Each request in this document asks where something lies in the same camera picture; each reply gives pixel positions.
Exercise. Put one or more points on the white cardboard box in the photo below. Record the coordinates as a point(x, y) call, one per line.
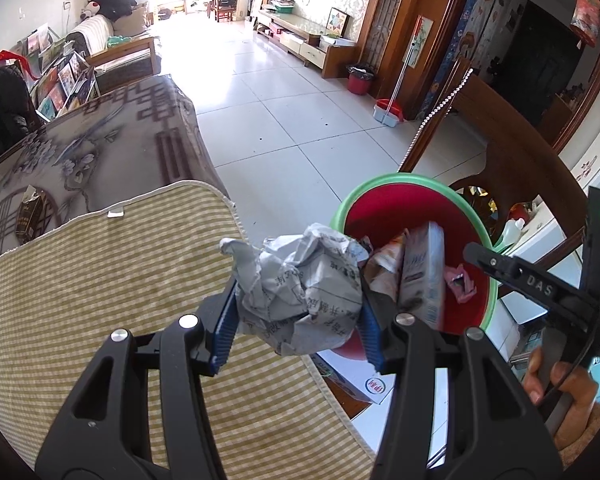
point(375, 387)

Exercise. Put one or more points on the red bag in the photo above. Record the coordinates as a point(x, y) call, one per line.
point(0, 57)

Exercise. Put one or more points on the blue white biscuit box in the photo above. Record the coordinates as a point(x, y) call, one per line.
point(422, 270)

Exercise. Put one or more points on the carved wooden chair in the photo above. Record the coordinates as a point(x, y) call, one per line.
point(520, 160)

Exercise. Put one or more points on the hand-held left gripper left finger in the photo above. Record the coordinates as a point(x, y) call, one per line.
point(225, 330)

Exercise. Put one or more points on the red bin with green rim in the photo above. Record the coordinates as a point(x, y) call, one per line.
point(405, 205)

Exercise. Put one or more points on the red hanging ornament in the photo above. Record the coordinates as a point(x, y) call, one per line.
point(587, 15)

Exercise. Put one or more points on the person's right forearm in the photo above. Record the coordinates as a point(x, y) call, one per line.
point(592, 425)

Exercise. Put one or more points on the green basket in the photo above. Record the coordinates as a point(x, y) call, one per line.
point(282, 6)

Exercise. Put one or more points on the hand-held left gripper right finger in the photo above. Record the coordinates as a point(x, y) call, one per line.
point(372, 340)

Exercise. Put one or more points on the long television cabinet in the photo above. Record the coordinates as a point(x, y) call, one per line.
point(300, 35)

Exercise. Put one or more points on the white plastic bottle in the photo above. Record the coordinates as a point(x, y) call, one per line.
point(512, 235)

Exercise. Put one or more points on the orange snack wrapper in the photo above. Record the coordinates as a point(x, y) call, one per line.
point(385, 265)

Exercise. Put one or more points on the black white plush toy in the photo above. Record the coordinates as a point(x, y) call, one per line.
point(112, 2)

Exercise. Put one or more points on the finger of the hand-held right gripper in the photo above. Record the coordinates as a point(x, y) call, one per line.
point(535, 282)

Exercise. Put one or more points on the brown cigarette box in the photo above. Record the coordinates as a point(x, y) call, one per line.
point(27, 215)

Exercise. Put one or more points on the wooden sofa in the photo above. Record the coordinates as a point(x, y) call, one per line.
point(130, 60)

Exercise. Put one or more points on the wooden dining chairs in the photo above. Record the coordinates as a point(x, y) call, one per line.
point(224, 7)

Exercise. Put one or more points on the grey patterned tablecloth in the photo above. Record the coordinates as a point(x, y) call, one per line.
point(130, 130)

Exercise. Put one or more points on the black jacket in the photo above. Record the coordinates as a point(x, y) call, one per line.
point(5, 110)

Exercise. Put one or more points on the red white mop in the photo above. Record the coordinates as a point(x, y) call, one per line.
point(387, 112)

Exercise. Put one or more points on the person's right hand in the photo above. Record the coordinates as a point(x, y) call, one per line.
point(580, 400)

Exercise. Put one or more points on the blue printed door curtain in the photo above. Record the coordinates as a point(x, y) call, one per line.
point(480, 25)

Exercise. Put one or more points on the small red waste bin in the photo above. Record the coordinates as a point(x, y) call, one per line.
point(360, 82)

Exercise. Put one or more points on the pink foil wrapper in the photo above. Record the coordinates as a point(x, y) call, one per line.
point(457, 285)

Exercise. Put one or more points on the picture book rack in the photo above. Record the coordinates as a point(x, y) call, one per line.
point(60, 80)

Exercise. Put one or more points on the printed paper ball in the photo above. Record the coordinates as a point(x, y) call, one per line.
point(300, 290)

